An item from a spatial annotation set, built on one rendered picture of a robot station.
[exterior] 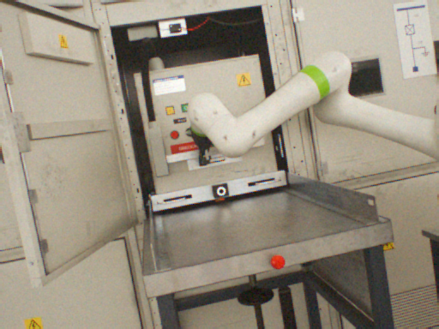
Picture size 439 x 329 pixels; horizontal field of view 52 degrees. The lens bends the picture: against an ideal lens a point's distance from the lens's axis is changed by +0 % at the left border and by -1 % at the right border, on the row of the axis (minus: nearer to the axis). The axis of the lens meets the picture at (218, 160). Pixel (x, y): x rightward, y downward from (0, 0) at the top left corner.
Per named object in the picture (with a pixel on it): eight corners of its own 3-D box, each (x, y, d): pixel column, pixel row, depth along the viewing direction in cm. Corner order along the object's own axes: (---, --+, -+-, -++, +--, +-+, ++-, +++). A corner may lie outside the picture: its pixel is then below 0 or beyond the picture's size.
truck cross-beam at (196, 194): (286, 184, 181) (284, 170, 180) (153, 212, 173) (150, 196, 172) (283, 183, 186) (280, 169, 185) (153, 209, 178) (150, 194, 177)
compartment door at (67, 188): (20, 290, 110) (-47, -15, 104) (124, 224, 172) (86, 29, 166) (44, 287, 109) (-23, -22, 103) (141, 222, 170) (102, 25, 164)
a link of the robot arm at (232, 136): (290, 86, 151) (297, 64, 141) (315, 110, 147) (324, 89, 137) (205, 144, 139) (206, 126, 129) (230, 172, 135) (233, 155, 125)
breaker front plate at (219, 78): (278, 175, 180) (258, 56, 176) (158, 199, 173) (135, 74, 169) (277, 174, 181) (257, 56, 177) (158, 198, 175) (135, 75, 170)
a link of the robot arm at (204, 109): (208, 79, 136) (179, 97, 133) (235, 106, 132) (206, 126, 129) (207, 104, 149) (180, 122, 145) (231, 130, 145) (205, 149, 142)
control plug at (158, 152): (169, 174, 163) (160, 127, 162) (156, 176, 163) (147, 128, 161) (168, 172, 171) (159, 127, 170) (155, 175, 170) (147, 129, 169)
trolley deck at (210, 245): (394, 242, 112) (391, 218, 111) (147, 299, 103) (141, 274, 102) (302, 201, 179) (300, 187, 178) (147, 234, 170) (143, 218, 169)
